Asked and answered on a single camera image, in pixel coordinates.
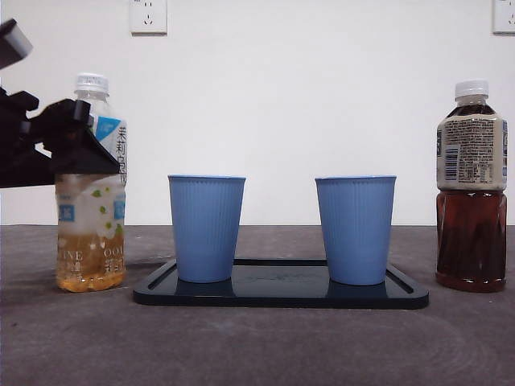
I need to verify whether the blue ribbed plastic cup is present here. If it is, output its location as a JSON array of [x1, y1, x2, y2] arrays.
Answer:
[[315, 175, 398, 286], [167, 175, 247, 285]]

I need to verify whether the dark tea bottle beige label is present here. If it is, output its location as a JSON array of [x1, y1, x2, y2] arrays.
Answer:
[[435, 79, 509, 294]]

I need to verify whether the white wall socket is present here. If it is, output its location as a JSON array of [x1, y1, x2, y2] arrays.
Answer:
[[492, 0, 515, 35], [129, 0, 168, 36]]

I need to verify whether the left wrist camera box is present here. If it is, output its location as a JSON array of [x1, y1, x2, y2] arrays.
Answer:
[[0, 18, 35, 70]]

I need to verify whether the jasmine tea bottle white label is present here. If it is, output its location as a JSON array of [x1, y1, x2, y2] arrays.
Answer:
[[55, 72, 129, 294]]

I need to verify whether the dark blue rectangular tray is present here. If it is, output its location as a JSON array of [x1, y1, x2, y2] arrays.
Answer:
[[132, 258, 431, 310]]

